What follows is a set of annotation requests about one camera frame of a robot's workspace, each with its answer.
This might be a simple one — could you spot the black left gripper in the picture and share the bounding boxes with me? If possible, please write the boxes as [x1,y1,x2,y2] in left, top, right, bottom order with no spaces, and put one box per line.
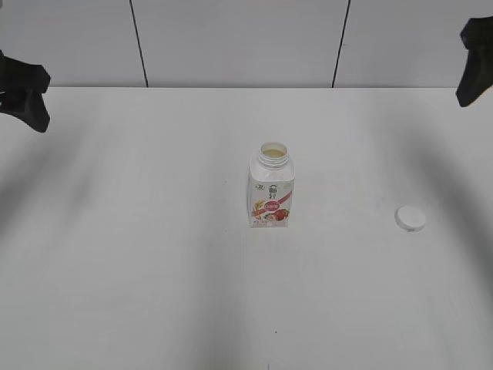
[1,52,51,133]

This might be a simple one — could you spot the white yili yogurt bottle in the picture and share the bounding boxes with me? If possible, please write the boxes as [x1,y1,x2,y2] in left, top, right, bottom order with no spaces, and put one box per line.
[246,142,295,227]

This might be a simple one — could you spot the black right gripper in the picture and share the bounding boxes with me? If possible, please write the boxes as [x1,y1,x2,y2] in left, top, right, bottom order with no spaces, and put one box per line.
[455,16,493,107]

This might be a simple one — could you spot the white bottle cap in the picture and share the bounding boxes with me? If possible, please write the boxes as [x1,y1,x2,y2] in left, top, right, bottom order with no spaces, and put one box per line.
[394,205,427,232]

